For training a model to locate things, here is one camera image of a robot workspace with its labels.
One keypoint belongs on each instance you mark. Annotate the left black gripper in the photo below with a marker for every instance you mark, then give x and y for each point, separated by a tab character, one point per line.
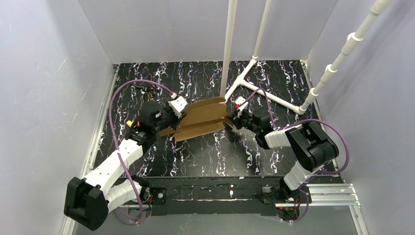
172	117

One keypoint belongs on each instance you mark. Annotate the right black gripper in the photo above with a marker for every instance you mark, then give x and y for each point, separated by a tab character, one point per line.
241	120

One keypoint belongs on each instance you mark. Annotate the brown cardboard box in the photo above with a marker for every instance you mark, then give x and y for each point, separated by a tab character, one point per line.
202	117

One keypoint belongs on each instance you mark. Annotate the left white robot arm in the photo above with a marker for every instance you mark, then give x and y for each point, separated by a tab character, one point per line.
90	199

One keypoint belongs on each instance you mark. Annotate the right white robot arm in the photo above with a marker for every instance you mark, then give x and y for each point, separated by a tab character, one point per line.
312	146

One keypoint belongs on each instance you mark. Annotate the black pliers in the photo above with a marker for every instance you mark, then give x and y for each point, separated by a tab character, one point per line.
147	88

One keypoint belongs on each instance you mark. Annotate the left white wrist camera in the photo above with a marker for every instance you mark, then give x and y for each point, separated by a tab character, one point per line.
179	104

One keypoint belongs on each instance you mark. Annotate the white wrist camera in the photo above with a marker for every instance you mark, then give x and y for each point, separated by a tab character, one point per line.
240	105
179	104

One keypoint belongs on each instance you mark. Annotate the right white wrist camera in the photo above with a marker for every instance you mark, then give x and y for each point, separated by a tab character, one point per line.
240	105

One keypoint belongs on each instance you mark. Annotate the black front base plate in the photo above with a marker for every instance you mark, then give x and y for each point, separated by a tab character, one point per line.
221	195

